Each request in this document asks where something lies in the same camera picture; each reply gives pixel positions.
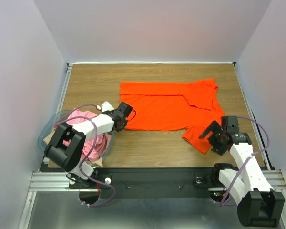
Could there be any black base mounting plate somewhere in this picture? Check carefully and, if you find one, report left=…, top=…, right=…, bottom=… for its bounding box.
left=66, top=167, right=226, bottom=201

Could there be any pink t shirt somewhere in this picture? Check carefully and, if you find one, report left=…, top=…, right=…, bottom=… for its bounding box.
left=54, top=109, right=112, bottom=163

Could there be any aluminium frame rail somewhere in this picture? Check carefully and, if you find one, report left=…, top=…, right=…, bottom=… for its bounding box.
left=18, top=63, right=73, bottom=229

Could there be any clear plastic basket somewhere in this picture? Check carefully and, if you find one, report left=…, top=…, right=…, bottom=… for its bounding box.
left=38, top=109, right=115, bottom=162

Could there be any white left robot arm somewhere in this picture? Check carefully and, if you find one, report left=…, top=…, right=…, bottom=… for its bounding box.
left=44, top=101, right=134, bottom=188

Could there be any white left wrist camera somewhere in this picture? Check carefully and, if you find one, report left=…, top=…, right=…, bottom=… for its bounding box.
left=96, top=101, right=114, bottom=113

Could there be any orange t shirt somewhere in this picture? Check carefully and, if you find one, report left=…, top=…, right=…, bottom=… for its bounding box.
left=120, top=79, right=225, bottom=154

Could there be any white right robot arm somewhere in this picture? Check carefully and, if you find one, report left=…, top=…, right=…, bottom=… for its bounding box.
left=199, top=116, right=285, bottom=228

